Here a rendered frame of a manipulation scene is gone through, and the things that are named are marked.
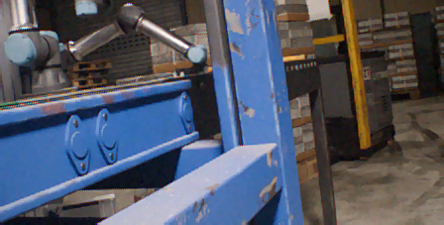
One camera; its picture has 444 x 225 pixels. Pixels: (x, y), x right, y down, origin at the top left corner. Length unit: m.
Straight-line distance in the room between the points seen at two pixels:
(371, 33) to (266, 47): 7.02
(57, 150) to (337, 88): 3.55
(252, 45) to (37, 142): 0.30
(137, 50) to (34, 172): 10.20
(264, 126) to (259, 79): 0.06
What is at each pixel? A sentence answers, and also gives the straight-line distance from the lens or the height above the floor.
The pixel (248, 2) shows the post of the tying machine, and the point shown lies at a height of 0.88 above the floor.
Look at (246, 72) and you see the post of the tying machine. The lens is 0.65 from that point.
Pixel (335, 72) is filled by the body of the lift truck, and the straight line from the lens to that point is 3.96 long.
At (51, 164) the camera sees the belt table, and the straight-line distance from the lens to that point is 0.50.
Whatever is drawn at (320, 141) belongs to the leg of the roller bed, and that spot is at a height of 0.47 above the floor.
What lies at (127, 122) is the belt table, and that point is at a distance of 0.62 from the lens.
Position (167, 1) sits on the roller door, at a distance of 10.35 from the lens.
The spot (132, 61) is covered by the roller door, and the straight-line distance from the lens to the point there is 10.75.
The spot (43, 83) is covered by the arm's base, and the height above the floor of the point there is 0.85.
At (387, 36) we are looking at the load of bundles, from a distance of 7.61.
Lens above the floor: 0.80
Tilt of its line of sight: 3 degrees down
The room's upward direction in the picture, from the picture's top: 8 degrees counter-clockwise
